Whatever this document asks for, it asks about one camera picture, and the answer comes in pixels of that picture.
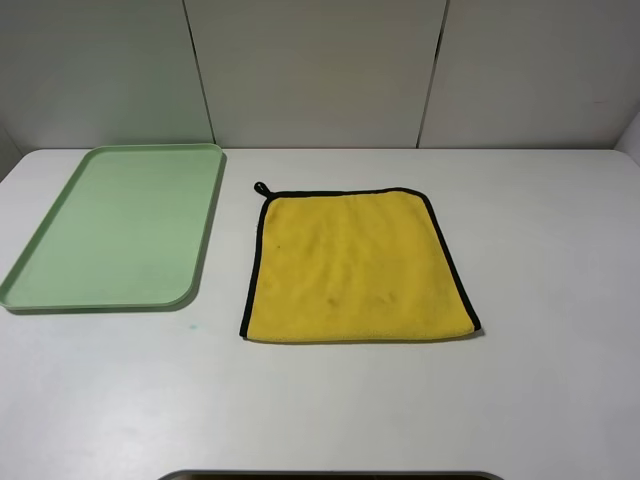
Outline yellow towel with black trim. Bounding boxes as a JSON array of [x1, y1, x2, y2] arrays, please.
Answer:
[[239, 182, 481, 344]]

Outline green plastic tray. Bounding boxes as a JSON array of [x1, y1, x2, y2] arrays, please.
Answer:
[[1, 144, 224, 314]]

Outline dark rimmed object at bottom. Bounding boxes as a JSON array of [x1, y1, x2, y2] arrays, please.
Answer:
[[161, 470, 499, 480]]

